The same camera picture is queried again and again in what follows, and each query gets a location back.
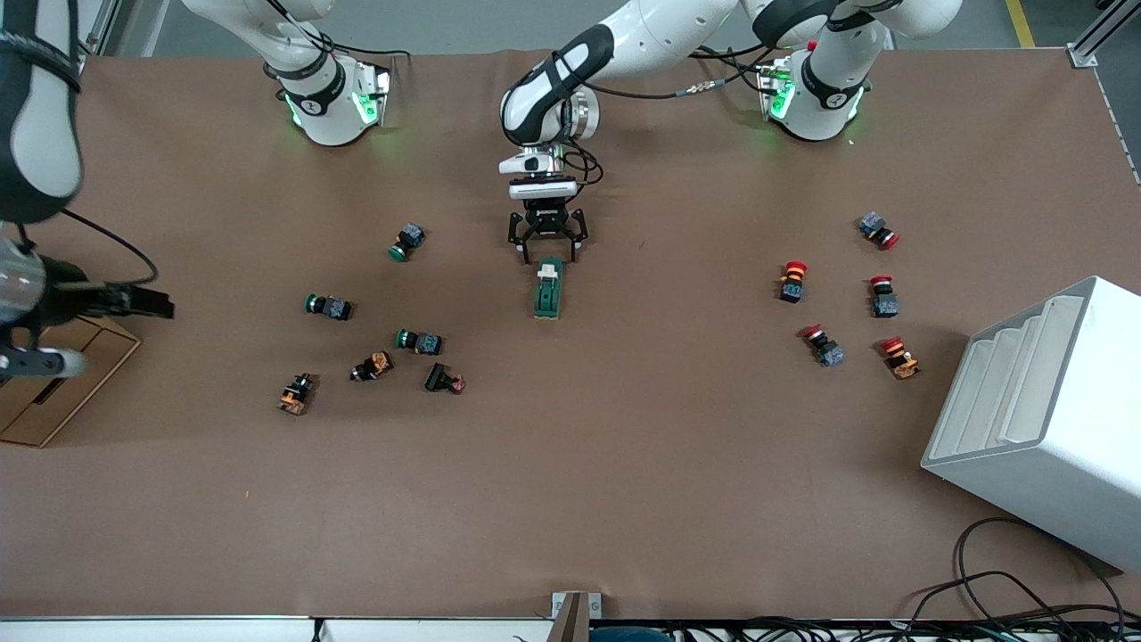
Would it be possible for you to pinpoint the brown cardboard box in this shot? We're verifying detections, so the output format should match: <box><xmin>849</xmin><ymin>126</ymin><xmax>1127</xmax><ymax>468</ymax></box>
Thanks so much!
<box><xmin>0</xmin><ymin>312</ymin><xmax>142</xmax><ymax>449</ymax></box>

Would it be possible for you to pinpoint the brown table mat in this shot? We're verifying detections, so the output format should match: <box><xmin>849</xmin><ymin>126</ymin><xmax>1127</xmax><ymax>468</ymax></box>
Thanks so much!
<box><xmin>0</xmin><ymin>45</ymin><xmax>1141</xmax><ymax>621</ymax></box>

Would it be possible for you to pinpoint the white slotted bin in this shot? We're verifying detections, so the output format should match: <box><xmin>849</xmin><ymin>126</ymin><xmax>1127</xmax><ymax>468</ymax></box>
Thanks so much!
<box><xmin>921</xmin><ymin>276</ymin><xmax>1141</xmax><ymax>574</ymax></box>

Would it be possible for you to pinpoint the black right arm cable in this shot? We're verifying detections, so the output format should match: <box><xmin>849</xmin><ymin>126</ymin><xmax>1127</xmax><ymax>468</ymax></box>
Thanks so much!
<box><xmin>61</xmin><ymin>208</ymin><xmax>160</xmax><ymax>286</ymax></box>

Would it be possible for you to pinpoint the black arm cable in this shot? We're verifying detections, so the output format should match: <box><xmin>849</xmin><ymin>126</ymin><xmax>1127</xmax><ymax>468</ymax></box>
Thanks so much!
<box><xmin>61</xmin><ymin>208</ymin><xmax>160</xmax><ymax>286</ymax></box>
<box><xmin>553</xmin><ymin>49</ymin><xmax>781</xmax><ymax>190</ymax></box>

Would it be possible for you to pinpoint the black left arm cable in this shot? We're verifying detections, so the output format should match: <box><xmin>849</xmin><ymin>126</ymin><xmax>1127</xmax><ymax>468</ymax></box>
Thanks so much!
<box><xmin>553</xmin><ymin>49</ymin><xmax>781</xmax><ymax>190</ymax></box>

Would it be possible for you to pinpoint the aluminium frame profile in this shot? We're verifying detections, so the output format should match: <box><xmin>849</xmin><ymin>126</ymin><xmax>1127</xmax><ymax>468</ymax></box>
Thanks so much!
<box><xmin>1068</xmin><ymin>0</ymin><xmax>1141</xmax><ymax>69</ymax></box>
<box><xmin>76</xmin><ymin>0</ymin><xmax>123</xmax><ymax>78</ymax></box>

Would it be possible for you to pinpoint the metal bracket with cardboard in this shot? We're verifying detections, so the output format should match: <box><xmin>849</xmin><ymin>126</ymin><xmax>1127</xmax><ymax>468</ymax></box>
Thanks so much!
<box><xmin>550</xmin><ymin>590</ymin><xmax>603</xmax><ymax>642</ymax></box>

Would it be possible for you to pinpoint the black looped cable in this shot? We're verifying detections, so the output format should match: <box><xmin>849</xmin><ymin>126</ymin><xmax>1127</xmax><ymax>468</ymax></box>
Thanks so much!
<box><xmin>954</xmin><ymin>517</ymin><xmax>1126</xmax><ymax>618</ymax></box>

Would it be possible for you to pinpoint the black cable bundle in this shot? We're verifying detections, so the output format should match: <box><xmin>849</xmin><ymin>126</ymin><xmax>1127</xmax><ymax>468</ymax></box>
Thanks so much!
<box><xmin>673</xmin><ymin>571</ymin><xmax>1141</xmax><ymax>642</ymax></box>

